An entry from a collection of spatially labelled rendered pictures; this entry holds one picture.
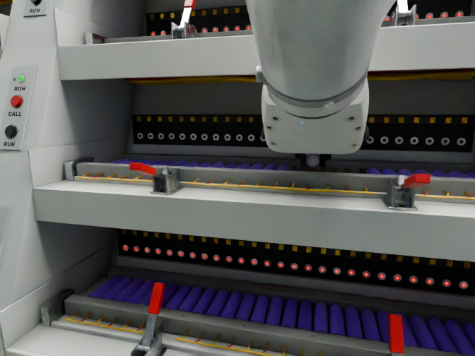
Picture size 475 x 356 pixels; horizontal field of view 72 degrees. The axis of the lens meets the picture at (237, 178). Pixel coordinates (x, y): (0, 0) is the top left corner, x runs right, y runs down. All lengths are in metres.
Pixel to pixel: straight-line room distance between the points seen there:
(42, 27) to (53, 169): 0.21
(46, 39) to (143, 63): 0.16
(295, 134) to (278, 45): 0.14
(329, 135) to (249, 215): 0.12
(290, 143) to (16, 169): 0.36
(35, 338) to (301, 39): 0.47
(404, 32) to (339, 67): 0.20
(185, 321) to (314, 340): 0.16
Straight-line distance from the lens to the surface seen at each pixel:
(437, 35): 0.43
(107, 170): 0.50
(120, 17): 0.70
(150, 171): 0.37
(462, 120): 0.57
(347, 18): 0.20
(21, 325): 0.54
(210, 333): 0.46
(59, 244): 0.55
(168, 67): 0.46
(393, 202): 0.37
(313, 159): 0.44
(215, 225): 0.38
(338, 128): 0.32
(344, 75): 0.24
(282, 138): 0.35
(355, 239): 0.37
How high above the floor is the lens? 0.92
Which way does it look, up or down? 8 degrees up
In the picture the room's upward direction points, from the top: 5 degrees clockwise
